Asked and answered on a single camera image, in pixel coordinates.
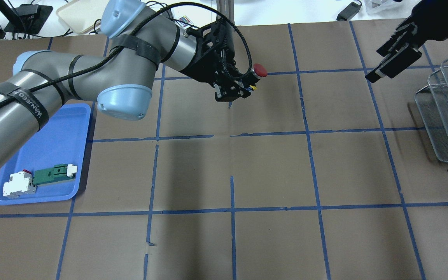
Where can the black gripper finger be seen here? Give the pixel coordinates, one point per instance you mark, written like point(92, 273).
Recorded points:
point(394, 62)

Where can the red emergency stop button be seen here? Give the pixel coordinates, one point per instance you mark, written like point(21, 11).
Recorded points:
point(256, 74)

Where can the clear plastic bag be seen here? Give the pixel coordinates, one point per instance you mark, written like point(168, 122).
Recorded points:
point(389, 7)

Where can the black power adapter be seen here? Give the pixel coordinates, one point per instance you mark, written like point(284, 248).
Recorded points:
point(348, 12)

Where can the blue plastic tray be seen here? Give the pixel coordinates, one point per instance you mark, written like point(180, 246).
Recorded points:
point(61, 141)

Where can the green terminal block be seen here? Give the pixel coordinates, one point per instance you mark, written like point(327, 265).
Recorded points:
point(56, 174)

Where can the white circuit breaker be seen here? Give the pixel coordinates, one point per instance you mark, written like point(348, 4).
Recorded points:
point(19, 183)

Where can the aluminium frame post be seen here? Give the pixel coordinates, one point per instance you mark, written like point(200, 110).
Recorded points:
point(227, 8)

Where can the black camera stand base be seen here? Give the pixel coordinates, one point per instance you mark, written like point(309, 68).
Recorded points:
point(26, 18)

